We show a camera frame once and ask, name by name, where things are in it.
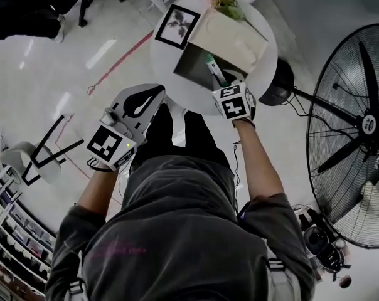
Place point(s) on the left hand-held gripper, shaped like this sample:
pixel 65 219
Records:
pixel 136 127

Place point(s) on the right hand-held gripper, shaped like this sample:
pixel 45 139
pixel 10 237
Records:
pixel 235 103

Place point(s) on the green white tube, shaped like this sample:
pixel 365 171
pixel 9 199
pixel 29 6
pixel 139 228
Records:
pixel 215 69

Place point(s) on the grey box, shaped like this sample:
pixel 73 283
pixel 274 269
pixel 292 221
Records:
pixel 230 39

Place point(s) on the person's right forearm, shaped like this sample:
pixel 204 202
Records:
pixel 258 168

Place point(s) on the person's left forearm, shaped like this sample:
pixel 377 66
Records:
pixel 100 193

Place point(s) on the person's black trousers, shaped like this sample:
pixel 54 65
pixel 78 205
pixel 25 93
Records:
pixel 202 143

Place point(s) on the round white side table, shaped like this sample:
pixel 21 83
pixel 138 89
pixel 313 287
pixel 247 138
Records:
pixel 164 61

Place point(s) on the white black-framed chair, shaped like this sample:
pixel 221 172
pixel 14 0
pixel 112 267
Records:
pixel 48 165

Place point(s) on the black framed leaf picture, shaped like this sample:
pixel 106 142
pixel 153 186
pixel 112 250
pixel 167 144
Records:
pixel 177 25

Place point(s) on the pink artificial flower bunch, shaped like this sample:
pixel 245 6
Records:
pixel 227 3

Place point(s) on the person's grey t-shirt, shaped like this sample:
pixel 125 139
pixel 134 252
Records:
pixel 177 237

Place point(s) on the large black floor fan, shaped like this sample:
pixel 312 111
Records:
pixel 359 130

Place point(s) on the white metal shelf rack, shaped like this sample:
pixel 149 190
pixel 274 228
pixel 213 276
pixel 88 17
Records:
pixel 13 230

